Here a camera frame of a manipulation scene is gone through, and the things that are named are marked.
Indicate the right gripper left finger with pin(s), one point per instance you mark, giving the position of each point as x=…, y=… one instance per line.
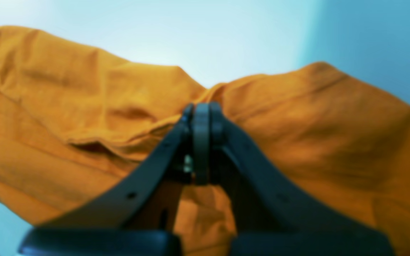
x=136, y=217

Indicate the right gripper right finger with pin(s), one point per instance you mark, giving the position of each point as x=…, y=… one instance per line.
x=273, y=216

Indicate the orange t-shirt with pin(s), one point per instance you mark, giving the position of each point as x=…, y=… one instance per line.
x=75, y=120

